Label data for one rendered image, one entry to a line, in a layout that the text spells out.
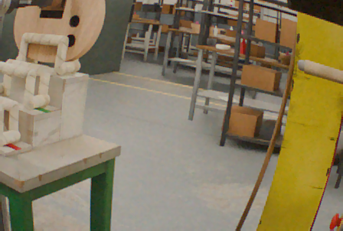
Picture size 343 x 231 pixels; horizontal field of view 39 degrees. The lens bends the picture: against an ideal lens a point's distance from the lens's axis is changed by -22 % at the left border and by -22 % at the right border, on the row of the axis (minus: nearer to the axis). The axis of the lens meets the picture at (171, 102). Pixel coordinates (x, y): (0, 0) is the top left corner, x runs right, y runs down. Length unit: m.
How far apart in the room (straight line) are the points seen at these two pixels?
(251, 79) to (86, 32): 4.61
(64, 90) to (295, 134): 0.99
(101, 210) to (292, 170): 0.87
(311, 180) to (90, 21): 1.13
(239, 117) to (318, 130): 4.02
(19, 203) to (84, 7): 0.64
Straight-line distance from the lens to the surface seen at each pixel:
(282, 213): 2.22
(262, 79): 5.99
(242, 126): 6.11
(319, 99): 2.11
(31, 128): 1.36
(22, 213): 1.16
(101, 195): 1.59
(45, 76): 1.45
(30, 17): 1.63
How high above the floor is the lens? 1.31
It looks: 9 degrees down
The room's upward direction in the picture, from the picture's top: 9 degrees clockwise
